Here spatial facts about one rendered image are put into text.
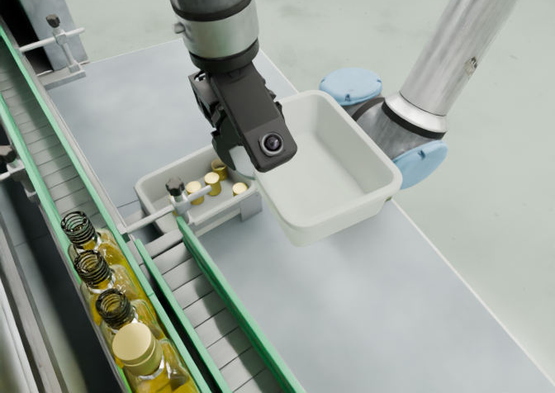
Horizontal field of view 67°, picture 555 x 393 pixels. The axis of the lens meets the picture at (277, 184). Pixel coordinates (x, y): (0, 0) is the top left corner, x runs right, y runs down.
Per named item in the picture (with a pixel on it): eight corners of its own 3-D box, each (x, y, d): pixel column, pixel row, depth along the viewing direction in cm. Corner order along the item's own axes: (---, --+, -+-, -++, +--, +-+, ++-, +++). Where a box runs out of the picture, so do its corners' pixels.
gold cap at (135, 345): (125, 342, 41) (111, 324, 38) (162, 334, 42) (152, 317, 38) (124, 380, 39) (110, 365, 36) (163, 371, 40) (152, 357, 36)
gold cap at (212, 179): (216, 182, 100) (215, 169, 96) (224, 191, 98) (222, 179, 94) (203, 188, 98) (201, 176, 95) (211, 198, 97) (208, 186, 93)
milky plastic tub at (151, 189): (139, 206, 97) (130, 182, 90) (224, 163, 105) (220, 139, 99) (175, 260, 88) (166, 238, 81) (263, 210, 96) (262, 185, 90)
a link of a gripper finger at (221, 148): (251, 151, 55) (240, 101, 48) (258, 160, 54) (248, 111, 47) (218, 168, 53) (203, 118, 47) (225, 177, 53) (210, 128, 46)
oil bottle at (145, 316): (139, 371, 62) (88, 314, 46) (173, 349, 64) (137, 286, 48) (155, 406, 59) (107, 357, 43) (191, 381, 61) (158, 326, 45)
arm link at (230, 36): (268, 1, 37) (183, 35, 35) (274, 45, 41) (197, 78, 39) (231, -32, 41) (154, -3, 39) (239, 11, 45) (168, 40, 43)
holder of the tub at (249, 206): (119, 219, 95) (108, 197, 89) (224, 166, 106) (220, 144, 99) (152, 275, 86) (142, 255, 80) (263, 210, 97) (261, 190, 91)
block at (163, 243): (147, 263, 81) (138, 244, 75) (191, 239, 84) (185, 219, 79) (155, 277, 79) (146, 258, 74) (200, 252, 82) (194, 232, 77)
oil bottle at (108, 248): (111, 310, 68) (57, 239, 52) (143, 291, 70) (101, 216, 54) (125, 338, 65) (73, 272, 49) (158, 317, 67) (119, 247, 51)
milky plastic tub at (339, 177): (317, 125, 73) (322, 84, 67) (396, 221, 61) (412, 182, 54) (224, 158, 68) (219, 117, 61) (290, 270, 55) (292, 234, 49)
